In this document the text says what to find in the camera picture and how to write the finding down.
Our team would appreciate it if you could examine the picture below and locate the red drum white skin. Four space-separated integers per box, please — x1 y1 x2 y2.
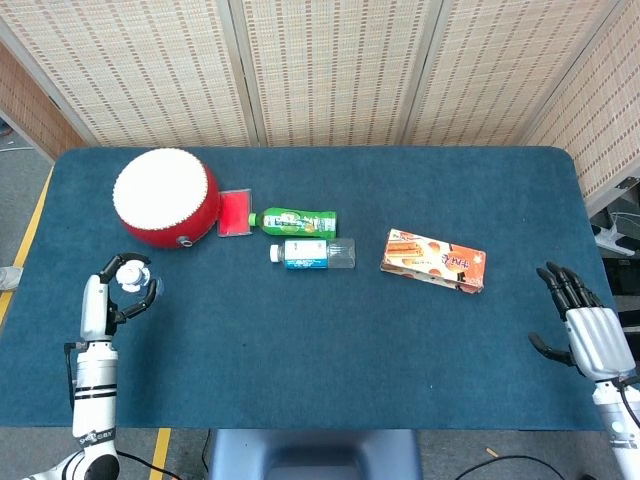
112 147 221 250

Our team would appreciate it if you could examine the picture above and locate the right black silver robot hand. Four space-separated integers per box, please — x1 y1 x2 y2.
528 260 639 382

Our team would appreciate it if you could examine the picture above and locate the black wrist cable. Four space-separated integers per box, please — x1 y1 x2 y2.
63 341 81 396

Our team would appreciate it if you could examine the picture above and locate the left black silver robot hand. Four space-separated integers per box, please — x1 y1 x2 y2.
79 253 160 342

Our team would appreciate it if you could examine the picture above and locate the black equipment box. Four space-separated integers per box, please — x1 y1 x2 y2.
599 254 640 301

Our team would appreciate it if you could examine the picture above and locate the white shoe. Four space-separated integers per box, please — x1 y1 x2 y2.
0 266 25 291

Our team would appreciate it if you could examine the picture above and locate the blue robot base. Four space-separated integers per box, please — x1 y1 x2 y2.
207 428 424 480

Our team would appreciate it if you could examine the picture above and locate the transparent water bottle white cap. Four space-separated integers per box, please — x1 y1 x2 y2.
113 262 164 306

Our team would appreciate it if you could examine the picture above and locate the woven bamboo screen panel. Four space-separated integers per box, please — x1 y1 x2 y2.
0 0 261 149
522 0 640 216
402 0 624 147
0 39 89 161
229 0 444 148

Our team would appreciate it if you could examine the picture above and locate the green tea bottle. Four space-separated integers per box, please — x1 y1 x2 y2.
248 206 339 238

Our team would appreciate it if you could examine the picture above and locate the clear bottle blue label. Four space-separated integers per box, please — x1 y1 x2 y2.
269 237 357 272

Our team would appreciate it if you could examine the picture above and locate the red ink pad case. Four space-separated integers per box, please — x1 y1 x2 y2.
217 187 253 237

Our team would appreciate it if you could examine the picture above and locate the black floor cable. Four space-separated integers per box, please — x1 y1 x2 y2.
467 453 581 480
115 448 174 480

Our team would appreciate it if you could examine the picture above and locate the blue carpet table cover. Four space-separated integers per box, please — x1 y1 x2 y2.
0 145 619 431

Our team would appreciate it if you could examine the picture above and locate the orange biscuit box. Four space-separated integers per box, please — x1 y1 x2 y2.
379 228 488 295

